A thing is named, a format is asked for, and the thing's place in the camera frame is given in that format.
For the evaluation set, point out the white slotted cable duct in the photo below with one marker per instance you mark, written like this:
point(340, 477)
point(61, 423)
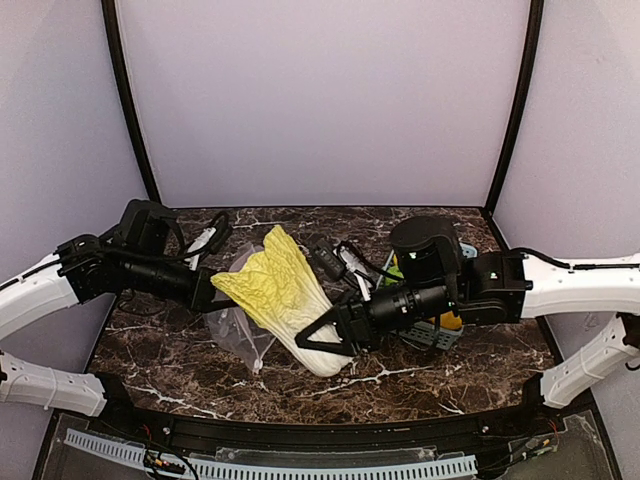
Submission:
point(253, 464)

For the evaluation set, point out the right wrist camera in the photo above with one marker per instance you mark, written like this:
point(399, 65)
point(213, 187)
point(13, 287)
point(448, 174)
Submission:
point(339, 264)

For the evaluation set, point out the right black frame post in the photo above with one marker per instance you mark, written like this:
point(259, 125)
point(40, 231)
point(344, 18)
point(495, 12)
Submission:
point(525, 73)

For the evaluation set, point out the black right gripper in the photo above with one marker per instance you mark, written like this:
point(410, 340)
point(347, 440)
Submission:
point(351, 325)

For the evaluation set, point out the black frame post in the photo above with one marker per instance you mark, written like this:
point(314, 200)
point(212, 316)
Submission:
point(525, 73)
point(126, 99)

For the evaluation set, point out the orange yellow mango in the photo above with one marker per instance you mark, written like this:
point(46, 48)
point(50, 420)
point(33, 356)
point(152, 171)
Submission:
point(448, 321)

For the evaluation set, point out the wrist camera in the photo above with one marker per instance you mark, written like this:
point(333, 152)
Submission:
point(210, 241)
point(339, 264)

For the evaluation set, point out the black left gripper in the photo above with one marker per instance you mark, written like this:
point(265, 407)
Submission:
point(201, 290)

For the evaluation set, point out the clear zip top bag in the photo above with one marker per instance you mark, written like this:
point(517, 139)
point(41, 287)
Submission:
point(235, 332)

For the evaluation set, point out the black front rail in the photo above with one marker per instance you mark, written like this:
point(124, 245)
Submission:
point(484, 432)

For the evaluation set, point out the yellow white napa cabbage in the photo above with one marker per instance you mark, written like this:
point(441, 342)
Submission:
point(277, 288)

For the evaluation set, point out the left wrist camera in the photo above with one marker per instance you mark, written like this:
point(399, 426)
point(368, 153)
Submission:
point(210, 241)

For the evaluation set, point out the left black frame post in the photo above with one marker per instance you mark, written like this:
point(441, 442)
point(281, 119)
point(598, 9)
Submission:
point(126, 99)

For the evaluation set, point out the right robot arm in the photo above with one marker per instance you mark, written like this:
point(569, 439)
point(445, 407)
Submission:
point(492, 288)

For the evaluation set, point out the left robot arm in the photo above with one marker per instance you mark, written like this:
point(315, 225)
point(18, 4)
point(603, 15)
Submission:
point(145, 252)

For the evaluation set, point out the light blue plastic basket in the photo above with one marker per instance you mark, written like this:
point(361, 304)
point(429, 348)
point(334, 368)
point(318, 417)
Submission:
point(425, 333)

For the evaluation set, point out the green apple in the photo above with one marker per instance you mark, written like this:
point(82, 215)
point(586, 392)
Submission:
point(396, 274)

